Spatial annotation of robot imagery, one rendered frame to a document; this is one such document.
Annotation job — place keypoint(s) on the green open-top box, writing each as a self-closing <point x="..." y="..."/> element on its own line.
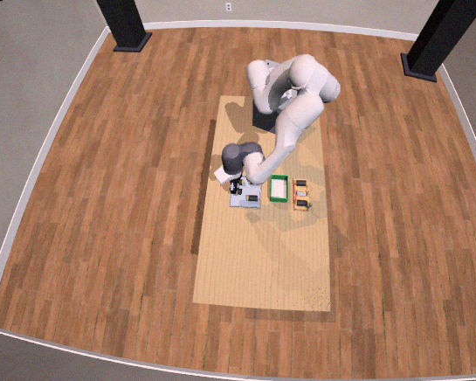
<point x="279" y="188"/>

